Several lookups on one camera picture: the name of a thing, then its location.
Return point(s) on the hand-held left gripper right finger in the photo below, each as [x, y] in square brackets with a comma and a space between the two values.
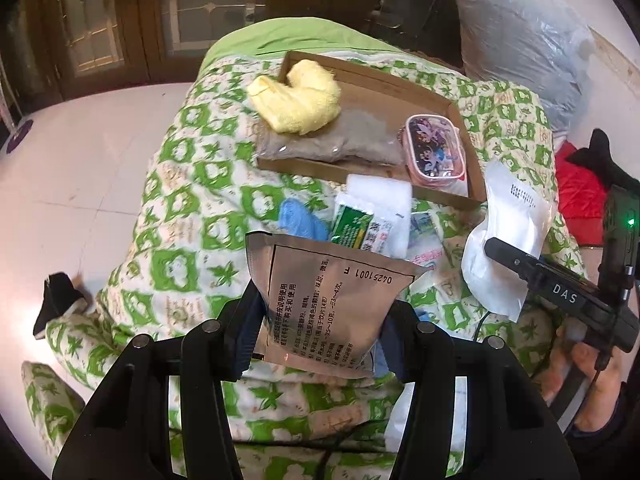
[392, 355]

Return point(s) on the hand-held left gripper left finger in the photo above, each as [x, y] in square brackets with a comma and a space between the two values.
[242, 355]

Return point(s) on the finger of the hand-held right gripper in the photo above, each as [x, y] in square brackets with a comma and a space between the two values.
[510, 259]

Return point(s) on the brown foil packet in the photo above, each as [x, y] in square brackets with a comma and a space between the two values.
[320, 300]

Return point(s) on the clear pink cartoon pouch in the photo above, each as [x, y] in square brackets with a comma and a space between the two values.
[435, 150]

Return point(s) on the green printed packet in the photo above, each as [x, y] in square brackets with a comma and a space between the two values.
[355, 220]

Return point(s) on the white cloth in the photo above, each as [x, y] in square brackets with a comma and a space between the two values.
[385, 195]

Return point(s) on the blue terry towel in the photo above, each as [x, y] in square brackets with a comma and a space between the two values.
[300, 220]

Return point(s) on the shallow cardboard box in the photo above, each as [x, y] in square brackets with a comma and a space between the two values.
[370, 95]

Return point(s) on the yellow fuzzy cloth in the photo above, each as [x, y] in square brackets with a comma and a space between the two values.
[300, 100]

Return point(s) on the person's right forearm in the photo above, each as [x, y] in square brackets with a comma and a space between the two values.
[620, 430]

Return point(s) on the person's right hand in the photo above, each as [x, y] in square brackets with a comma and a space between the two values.
[605, 390]

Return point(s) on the white and pink printed packet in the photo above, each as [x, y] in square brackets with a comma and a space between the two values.
[425, 255]

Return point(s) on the red bag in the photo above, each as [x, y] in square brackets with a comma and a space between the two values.
[580, 185]

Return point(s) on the black cloth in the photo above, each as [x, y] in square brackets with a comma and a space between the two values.
[600, 155]

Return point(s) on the green and white printed blanket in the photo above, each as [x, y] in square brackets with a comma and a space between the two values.
[200, 185]

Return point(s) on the black slipper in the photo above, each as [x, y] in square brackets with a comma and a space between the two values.
[55, 305]

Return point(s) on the large grey plastic bag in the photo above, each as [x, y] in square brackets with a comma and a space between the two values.
[520, 45]

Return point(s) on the purple mop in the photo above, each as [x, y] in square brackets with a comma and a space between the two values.
[20, 135]

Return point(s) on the plain green bed sheet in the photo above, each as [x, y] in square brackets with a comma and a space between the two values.
[250, 40]

